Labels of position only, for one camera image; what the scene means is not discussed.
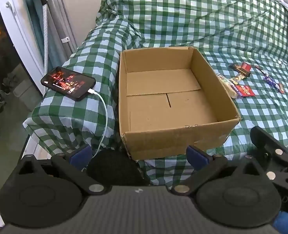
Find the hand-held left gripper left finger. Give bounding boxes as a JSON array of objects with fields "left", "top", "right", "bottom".
[{"left": 17, "top": 144, "right": 110, "bottom": 195}]

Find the grey curtain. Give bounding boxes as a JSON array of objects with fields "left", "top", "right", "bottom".
[{"left": 45, "top": 0, "right": 78, "bottom": 54}]

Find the red spicy strip packet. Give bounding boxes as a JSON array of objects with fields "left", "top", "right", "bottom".
[{"left": 237, "top": 84, "right": 256, "bottom": 97}]

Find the black steamer with braided hose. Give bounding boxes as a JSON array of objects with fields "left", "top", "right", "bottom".
[{"left": 35, "top": 0, "right": 50, "bottom": 95}]

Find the purple wafer bar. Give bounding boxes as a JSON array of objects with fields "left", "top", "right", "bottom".
[{"left": 263, "top": 75, "right": 280, "bottom": 89}]

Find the white window frame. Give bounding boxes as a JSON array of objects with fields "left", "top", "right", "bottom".
[{"left": 0, "top": 0, "right": 47, "bottom": 94}]

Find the clear nougat packet green label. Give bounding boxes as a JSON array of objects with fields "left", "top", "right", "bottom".
[{"left": 217, "top": 74, "right": 240, "bottom": 99}]

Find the white charging cable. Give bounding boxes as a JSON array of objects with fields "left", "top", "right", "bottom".
[{"left": 87, "top": 89, "right": 108, "bottom": 158}]

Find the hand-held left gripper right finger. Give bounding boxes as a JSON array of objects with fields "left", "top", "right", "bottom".
[{"left": 171, "top": 145, "right": 270, "bottom": 196}]

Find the black smartphone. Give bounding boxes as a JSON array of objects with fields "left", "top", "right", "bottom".
[{"left": 41, "top": 66, "right": 96, "bottom": 102}]

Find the teal curtain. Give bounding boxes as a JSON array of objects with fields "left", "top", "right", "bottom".
[{"left": 22, "top": 0, "right": 69, "bottom": 66}]

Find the gold candy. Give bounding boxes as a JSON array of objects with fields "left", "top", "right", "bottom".
[{"left": 230, "top": 74, "right": 247, "bottom": 85}]

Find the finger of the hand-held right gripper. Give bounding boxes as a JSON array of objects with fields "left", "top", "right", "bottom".
[
  {"left": 251, "top": 126, "right": 288, "bottom": 188},
  {"left": 273, "top": 212, "right": 288, "bottom": 234}
]

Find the grey storage bin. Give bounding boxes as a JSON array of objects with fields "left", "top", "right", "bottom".
[{"left": 12, "top": 80, "right": 34, "bottom": 113}]

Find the brown cardboard box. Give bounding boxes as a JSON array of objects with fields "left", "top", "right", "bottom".
[{"left": 118, "top": 46, "right": 242, "bottom": 161}]

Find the green white checkered blanket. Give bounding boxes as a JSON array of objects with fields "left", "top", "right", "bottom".
[{"left": 22, "top": 0, "right": 288, "bottom": 187}]

